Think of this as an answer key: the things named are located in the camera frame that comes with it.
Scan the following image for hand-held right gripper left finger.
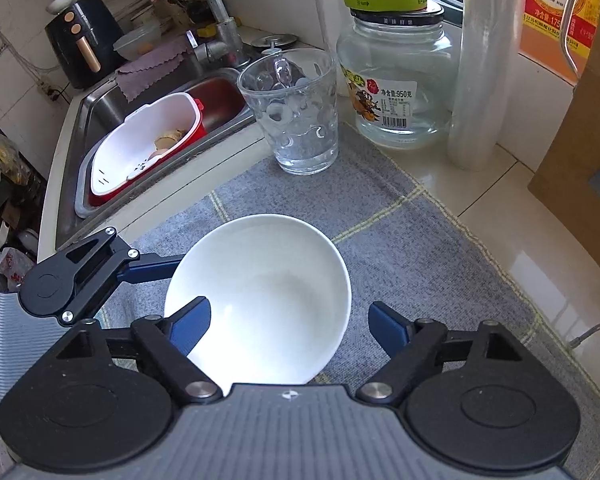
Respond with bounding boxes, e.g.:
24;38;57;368
55;296;224;407

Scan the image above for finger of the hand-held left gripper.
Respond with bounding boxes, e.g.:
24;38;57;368
59;226;187;326

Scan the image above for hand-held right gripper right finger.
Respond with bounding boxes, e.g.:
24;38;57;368
356;301;524;407

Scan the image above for white bowl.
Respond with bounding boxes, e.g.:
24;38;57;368
163;214;352;391

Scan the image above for blue grey dish mat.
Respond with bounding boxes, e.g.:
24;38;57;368
94;122;600;441

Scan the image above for white red plastic bag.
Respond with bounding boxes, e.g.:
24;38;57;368
0;247;36;291

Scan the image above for eggshell scraps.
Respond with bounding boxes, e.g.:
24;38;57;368
150;127;188;153

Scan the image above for red and white sink basket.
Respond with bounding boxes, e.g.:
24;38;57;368
77;92;208;211

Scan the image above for stainless steel sink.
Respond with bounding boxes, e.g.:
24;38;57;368
55;67;258;251

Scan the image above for purple dish cloth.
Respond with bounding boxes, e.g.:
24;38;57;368
115;42;196;103

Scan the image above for clear plastic cup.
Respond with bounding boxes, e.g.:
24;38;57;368
236;48;342;176

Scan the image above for clear plastic container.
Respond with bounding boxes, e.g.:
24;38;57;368
112;20;163;61

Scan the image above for dark blue air fryer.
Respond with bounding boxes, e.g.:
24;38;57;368
44;0;123;91

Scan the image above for metal faucet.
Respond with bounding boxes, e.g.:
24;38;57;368
185;0;253;68

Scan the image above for bamboo cutting board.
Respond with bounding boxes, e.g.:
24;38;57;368
527;57;600;291

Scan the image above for metal pot lid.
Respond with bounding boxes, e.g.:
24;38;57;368
250;33;299;51

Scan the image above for large glass jar black lid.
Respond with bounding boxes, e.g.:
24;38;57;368
336;5;463;151

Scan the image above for plastic wrap roll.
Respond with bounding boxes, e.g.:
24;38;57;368
446;0;526;171

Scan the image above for yellow labelled cooking wine bottle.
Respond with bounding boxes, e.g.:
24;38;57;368
517;0;600;86

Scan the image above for wall power outlet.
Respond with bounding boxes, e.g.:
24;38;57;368
37;80;63;103

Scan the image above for metal wire rack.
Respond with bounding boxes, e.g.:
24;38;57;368
560;0;600;348

